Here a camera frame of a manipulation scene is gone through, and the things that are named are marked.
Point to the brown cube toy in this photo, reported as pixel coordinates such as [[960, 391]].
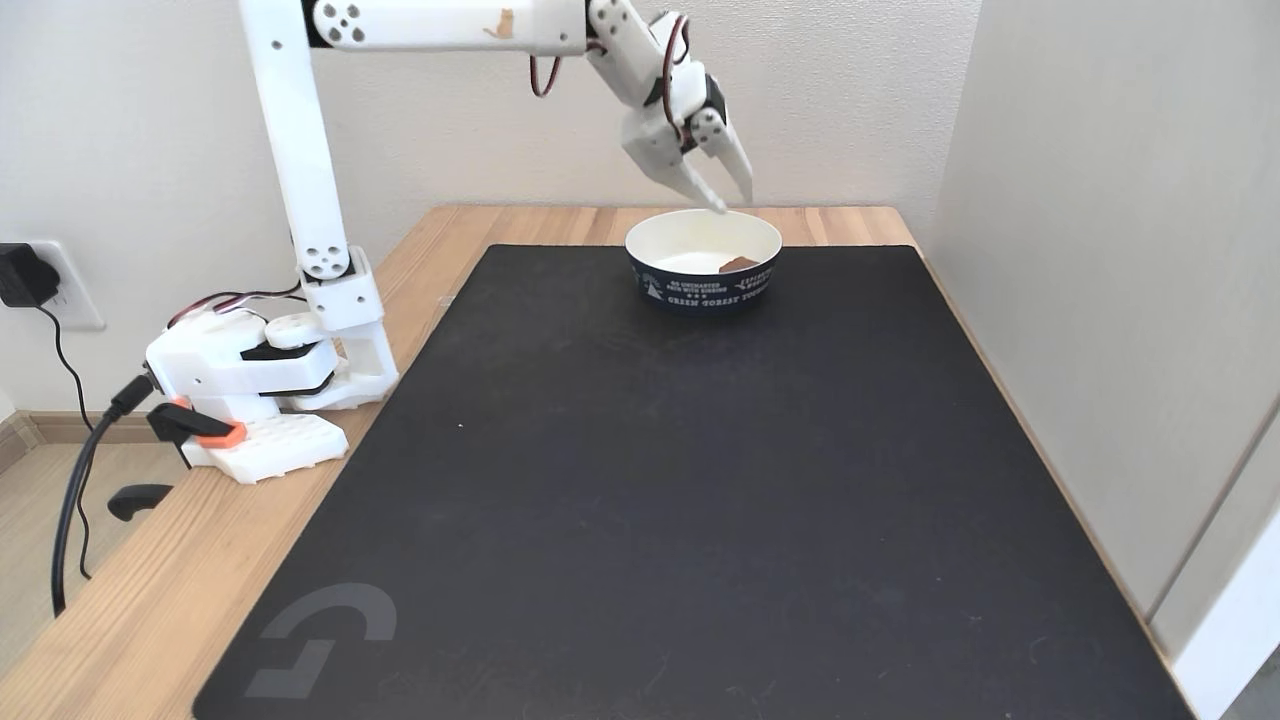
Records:
[[738, 264]]

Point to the navy and white paper bowl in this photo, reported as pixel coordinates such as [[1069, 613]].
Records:
[[700, 290]]

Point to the black desk mat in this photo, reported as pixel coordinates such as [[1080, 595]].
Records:
[[700, 520]]

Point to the black and orange clamp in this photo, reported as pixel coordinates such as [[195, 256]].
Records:
[[185, 425]]

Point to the black power adapter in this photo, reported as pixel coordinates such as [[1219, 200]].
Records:
[[22, 275]]

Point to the wooden baseboard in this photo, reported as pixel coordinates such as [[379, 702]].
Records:
[[60, 427]]

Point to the white wall outlet plate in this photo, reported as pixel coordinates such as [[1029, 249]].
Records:
[[78, 300]]

